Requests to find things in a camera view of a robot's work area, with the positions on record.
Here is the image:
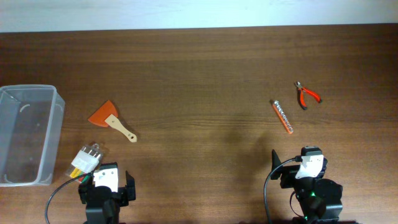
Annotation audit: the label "clear plastic container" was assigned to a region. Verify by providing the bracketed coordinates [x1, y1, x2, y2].
[1, 85, 65, 187]

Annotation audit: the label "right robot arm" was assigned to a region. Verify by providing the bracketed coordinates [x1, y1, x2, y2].
[264, 146, 343, 224]

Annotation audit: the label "orange scraper wooden handle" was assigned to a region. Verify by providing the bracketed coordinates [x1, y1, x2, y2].
[88, 100, 137, 142]

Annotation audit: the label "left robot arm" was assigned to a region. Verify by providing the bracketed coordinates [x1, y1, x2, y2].
[78, 162, 136, 224]

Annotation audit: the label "orange socket rail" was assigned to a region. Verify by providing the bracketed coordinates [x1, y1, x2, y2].
[271, 100, 294, 134]

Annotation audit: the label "red black pliers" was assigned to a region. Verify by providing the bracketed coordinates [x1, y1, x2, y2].
[295, 81, 323, 110]

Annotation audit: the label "clear case coloured screwdriver bits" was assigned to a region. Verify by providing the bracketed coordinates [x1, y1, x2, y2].
[65, 143, 103, 179]

